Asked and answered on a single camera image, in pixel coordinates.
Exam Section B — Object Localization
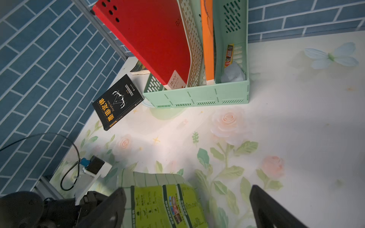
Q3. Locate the red file folder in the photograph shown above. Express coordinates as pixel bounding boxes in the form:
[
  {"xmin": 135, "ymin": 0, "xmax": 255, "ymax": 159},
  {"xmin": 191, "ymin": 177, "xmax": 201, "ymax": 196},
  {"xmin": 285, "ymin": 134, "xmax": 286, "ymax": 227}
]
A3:
[{"xmin": 92, "ymin": 0, "xmax": 191, "ymax": 90}]

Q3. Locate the mint green file organizer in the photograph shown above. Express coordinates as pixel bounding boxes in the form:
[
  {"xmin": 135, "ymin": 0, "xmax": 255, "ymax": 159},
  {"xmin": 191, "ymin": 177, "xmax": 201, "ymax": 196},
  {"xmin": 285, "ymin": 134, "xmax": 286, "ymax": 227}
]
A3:
[{"xmin": 143, "ymin": 0, "xmax": 250, "ymax": 108}]

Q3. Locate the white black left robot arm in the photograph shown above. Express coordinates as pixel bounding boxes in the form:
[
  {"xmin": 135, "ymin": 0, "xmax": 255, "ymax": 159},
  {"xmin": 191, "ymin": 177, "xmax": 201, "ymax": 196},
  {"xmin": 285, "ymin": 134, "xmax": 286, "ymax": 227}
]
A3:
[{"xmin": 1, "ymin": 191, "xmax": 107, "ymax": 228}]

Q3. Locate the green oats bag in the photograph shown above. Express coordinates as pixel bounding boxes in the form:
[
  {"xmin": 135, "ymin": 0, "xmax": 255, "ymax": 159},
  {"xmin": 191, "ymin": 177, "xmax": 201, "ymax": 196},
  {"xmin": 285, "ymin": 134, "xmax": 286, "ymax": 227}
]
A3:
[{"xmin": 117, "ymin": 169, "xmax": 208, "ymax": 228}]

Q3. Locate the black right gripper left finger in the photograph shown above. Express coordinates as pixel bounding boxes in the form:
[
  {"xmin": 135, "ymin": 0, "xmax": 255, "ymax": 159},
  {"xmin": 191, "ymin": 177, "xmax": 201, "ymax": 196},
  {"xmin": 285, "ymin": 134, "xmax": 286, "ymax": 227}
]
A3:
[{"xmin": 76, "ymin": 188, "xmax": 126, "ymax": 228}]

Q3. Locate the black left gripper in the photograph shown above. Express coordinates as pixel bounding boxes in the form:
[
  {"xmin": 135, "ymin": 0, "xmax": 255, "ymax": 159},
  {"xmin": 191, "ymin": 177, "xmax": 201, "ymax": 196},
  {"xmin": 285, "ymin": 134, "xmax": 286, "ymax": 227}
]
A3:
[{"xmin": 42, "ymin": 191, "xmax": 107, "ymax": 228}]

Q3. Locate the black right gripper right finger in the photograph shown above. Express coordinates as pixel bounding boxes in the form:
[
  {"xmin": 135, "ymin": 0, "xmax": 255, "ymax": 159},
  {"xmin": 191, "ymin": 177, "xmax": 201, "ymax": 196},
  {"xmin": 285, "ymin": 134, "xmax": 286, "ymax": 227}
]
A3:
[{"xmin": 250, "ymin": 185, "xmax": 306, "ymax": 228}]

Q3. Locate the landscape cover book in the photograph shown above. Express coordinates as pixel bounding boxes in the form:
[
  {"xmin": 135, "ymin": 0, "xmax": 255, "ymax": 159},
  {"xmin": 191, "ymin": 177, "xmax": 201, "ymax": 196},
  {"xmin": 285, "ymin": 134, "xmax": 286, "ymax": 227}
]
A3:
[{"xmin": 130, "ymin": 61, "xmax": 150, "ymax": 75}]

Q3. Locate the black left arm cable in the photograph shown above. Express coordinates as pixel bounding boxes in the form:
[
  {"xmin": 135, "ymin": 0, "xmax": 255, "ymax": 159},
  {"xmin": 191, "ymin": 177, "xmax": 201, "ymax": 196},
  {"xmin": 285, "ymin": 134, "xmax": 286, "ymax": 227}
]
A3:
[{"xmin": 0, "ymin": 132, "xmax": 81, "ymax": 192}]

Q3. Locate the orange file folder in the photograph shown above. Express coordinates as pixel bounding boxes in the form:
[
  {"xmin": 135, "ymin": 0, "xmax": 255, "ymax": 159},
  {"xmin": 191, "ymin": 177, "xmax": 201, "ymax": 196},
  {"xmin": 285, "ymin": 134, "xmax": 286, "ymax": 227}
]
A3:
[{"xmin": 201, "ymin": 0, "xmax": 214, "ymax": 85}]

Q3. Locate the black book with antlers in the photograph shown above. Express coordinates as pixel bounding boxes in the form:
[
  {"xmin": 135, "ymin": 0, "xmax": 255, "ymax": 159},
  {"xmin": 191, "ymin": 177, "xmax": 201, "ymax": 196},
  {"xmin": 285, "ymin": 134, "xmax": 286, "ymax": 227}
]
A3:
[{"xmin": 92, "ymin": 75, "xmax": 144, "ymax": 131}]

